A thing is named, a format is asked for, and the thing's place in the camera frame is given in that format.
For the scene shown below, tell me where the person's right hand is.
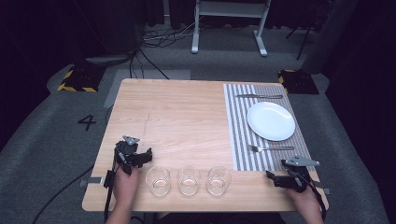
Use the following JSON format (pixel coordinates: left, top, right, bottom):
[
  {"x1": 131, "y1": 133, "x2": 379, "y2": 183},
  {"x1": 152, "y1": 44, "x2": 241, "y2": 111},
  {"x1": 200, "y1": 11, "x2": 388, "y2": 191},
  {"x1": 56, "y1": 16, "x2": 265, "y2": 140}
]
[{"x1": 285, "y1": 186, "x2": 322, "y2": 217}]

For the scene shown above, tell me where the black yellow striped floor pad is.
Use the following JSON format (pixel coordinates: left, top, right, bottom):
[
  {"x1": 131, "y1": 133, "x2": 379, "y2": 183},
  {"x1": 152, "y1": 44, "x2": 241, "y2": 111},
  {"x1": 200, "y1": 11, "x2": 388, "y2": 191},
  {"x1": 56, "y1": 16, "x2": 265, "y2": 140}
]
[
  {"x1": 277, "y1": 68, "x2": 320, "y2": 95},
  {"x1": 56, "y1": 63, "x2": 106, "y2": 93}
]

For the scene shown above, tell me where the silver fork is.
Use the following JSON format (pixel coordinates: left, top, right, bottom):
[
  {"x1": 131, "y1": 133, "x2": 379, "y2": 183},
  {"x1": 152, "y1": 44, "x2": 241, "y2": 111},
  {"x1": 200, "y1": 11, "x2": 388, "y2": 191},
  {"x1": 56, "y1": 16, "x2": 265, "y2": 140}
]
[{"x1": 247, "y1": 144, "x2": 295, "y2": 153}]

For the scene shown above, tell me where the bundle of floor cables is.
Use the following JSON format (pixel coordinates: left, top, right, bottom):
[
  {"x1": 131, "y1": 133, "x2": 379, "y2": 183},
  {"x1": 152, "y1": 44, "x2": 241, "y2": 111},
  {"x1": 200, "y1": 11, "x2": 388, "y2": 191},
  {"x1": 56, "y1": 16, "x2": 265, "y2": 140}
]
[{"x1": 129, "y1": 18, "x2": 204, "y2": 80}]

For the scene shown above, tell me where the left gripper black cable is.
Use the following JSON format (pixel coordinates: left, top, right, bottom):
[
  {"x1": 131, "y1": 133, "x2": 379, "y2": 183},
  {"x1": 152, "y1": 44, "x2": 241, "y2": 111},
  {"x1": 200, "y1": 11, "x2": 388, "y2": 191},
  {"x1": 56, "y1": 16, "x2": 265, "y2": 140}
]
[{"x1": 103, "y1": 148, "x2": 128, "y2": 223}]

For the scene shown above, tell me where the black tripod stand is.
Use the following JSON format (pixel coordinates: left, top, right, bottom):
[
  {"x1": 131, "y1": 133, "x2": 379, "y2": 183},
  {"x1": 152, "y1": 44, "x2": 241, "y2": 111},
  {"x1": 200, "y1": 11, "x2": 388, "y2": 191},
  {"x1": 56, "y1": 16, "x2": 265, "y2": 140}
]
[{"x1": 285, "y1": 18, "x2": 321, "y2": 62}]

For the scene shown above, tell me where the silver table knife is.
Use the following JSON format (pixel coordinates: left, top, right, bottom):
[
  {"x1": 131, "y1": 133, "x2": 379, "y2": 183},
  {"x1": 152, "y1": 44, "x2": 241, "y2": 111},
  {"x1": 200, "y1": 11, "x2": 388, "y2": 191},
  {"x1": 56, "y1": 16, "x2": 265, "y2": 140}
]
[{"x1": 234, "y1": 93, "x2": 284, "y2": 100}]

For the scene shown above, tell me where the person's left hand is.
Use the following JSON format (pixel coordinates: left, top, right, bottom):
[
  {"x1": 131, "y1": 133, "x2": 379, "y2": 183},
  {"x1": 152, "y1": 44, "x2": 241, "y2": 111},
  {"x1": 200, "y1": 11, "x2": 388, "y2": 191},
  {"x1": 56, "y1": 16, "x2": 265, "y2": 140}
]
[{"x1": 112, "y1": 167, "x2": 140, "y2": 207}]

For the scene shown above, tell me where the grey striped placemat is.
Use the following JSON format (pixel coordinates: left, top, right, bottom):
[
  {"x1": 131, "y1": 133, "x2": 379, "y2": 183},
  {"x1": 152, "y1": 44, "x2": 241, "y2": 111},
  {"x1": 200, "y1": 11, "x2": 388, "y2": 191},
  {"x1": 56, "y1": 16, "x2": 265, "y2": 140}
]
[{"x1": 222, "y1": 83, "x2": 316, "y2": 173}]

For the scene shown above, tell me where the white round plate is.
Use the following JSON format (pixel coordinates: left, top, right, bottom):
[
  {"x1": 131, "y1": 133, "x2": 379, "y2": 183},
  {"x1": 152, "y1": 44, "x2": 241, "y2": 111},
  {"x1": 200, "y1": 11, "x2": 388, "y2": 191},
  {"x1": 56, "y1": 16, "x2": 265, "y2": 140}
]
[{"x1": 247, "y1": 101, "x2": 296, "y2": 142}]

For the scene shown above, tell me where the grey metal table bracket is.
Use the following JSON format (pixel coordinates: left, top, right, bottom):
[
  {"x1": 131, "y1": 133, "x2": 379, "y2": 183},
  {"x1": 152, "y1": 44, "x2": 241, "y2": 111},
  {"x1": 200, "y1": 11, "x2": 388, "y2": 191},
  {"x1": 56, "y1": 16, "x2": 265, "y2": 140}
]
[{"x1": 78, "y1": 176, "x2": 105, "y2": 189}]

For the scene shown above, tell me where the black floor cable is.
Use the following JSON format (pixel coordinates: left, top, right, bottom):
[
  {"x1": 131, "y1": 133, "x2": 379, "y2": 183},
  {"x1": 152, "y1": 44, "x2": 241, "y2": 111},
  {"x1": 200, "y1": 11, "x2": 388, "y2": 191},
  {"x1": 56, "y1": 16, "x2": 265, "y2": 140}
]
[{"x1": 30, "y1": 164, "x2": 95, "y2": 224}]

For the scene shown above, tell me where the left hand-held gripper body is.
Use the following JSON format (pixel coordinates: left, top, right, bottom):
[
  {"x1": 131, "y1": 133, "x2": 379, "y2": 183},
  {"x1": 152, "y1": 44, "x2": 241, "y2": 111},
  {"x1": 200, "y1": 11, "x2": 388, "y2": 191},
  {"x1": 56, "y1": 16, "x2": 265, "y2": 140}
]
[{"x1": 103, "y1": 134, "x2": 141, "y2": 189}]

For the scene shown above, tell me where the clear drinking glass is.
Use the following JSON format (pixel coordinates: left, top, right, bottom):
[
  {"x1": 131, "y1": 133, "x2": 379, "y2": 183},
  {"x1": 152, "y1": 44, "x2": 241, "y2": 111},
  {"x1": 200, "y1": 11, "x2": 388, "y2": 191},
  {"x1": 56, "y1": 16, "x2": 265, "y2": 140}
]
[
  {"x1": 145, "y1": 166, "x2": 172, "y2": 197},
  {"x1": 177, "y1": 166, "x2": 202, "y2": 197},
  {"x1": 206, "y1": 165, "x2": 233, "y2": 197}
]

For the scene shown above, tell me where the white metal desk frame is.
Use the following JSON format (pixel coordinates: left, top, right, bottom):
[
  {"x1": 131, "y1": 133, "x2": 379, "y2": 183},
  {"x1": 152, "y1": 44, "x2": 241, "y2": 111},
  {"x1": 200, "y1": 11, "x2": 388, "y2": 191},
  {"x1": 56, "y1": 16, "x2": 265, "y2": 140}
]
[{"x1": 191, "y1": 0, "x2": 273, "y2": 58}]

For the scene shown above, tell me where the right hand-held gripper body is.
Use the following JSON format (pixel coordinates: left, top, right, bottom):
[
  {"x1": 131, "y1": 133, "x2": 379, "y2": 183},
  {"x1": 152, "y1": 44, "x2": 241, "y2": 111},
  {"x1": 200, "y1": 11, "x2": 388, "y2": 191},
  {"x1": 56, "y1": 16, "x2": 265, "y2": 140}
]
[{"x1": 280, "y1": 155, "x2": 321, "y2": 194}]

